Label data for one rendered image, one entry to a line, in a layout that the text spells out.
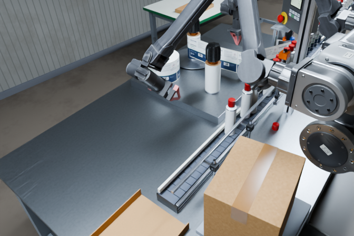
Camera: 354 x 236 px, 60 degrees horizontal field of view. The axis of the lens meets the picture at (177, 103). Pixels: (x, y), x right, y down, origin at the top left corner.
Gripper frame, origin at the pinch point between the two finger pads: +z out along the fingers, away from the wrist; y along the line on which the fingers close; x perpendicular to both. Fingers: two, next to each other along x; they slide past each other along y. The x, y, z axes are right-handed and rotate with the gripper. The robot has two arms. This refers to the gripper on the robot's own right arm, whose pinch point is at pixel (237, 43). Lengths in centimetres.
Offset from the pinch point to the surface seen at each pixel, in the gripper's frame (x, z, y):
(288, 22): 21.9, -12.6, -9.7
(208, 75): -11.4, 17.8, 10.7
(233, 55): -10.2, 15.1, -12.8
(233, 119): 19.6, 20.7, 33.2
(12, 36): -264, 50, 20
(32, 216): -57, 73, 114
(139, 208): 11, 35, 88
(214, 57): -8.4, 6.6, 9.3
